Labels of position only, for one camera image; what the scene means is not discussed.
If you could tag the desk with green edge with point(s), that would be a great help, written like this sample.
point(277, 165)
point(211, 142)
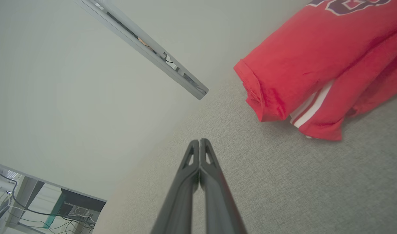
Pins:
point(53, 211)

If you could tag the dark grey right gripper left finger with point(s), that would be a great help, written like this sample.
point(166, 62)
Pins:
point(180, 201)

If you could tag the grey double partition post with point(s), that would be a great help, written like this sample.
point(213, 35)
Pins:
point(143, 45)

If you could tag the black computer tower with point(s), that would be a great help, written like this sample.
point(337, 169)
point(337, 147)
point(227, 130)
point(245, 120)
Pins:
point(84, 208)

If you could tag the slim grey partition frame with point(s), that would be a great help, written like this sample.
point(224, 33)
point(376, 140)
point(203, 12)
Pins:
point(39, 180)

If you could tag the red jersey with white sleeves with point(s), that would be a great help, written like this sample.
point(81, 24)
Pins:
point(299, 58)

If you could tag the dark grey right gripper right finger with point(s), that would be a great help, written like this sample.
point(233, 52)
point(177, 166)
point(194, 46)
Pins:
point(218, 201)

